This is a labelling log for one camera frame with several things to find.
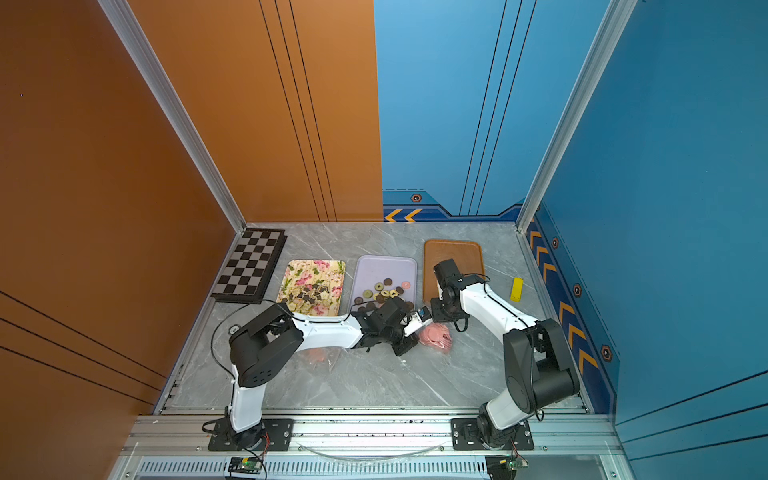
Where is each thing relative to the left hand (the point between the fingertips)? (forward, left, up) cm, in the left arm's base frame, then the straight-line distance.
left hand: (420, 334), depth 90 cm
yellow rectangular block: (+16, -33, +1) cm, 37 cm away
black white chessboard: (+21, +59, +2) cm, 62 cm away
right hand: (+5, -7, +3) cm, 9 cm away
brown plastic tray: (+32, -19, -2) cm, 38 cm away
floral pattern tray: (+16, +36, +1) cm, 39 cm away
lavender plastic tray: (+23, +14, -2) cm, 27 cm away
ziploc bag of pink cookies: (-2, -5, +3) cm, 6 cm away
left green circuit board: (-32, +44, -4) cm, 55 cm away
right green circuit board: (-32, -19, -3) cm, 38 cm away
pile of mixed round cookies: (+14, +12, +2) cm, 18 cm away
